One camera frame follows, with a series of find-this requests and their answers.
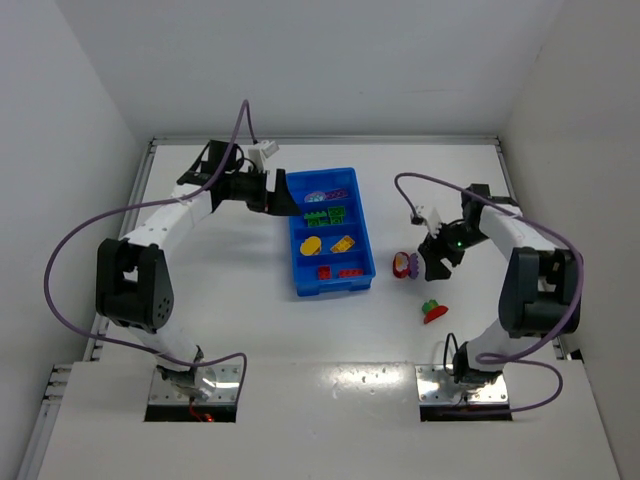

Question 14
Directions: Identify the red white flower lego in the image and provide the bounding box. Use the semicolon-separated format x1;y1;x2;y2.
392;252;410;279

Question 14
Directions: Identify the purple round lego piece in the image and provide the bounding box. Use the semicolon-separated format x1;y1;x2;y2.
304;191;326;203

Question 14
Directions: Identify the green small lego brick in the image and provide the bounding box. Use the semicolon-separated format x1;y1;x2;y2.
421;299;439;314

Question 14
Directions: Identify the red half round lego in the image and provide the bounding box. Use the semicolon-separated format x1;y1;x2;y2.
424;305;449;324

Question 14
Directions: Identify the yellow oval lego piece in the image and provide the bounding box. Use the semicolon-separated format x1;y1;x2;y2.
299;236;322;256

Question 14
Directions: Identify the green striped lego brick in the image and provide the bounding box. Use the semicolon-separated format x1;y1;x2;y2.
327;206;346;225

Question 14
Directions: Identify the purple square lego brick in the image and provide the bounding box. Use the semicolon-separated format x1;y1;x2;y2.
325;189;349;200

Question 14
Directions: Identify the yellow lego brick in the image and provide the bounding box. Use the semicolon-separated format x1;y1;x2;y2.
330;235;355;254

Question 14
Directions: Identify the small red lego brick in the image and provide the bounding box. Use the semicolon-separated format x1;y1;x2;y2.
317;266;332;280

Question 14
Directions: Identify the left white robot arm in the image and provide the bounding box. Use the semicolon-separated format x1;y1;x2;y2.
96;140;300;402

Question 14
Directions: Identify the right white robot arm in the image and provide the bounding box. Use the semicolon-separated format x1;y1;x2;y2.
418;184;580;386

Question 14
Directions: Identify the blue divided plastic bin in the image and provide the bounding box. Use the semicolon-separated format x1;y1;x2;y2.
286;168;376;297

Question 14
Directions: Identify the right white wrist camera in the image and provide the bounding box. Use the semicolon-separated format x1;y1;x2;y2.
410;205;444;238

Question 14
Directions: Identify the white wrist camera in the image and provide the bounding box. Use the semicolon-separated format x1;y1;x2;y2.
246;140;279;172
410;205;444;238

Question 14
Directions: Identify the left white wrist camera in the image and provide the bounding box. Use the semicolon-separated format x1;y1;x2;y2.
246;140;279;172

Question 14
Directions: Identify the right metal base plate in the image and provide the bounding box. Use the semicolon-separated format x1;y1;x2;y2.
415;364;509;407

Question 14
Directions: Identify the metal base plate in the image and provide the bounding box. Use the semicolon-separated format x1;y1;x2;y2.
148;365;242;406
415;364;509;407

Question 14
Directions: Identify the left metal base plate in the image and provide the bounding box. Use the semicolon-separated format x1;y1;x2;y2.
148;365;242;406

